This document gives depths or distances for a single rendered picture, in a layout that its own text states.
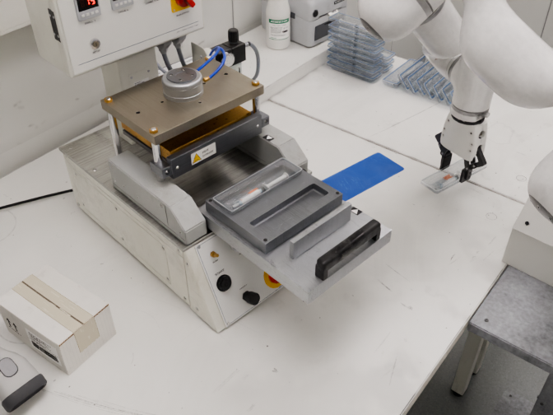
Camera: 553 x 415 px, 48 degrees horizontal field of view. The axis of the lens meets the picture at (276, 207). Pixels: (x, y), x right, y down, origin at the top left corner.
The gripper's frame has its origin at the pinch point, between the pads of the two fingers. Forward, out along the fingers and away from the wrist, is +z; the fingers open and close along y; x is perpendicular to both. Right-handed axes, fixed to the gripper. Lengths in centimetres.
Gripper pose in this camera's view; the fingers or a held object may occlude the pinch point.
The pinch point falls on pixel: (455, 168)
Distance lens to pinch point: 158.6
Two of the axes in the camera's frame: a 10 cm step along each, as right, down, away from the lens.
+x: -8.1, 3.8, -4.5
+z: 0.0, 7.6, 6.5
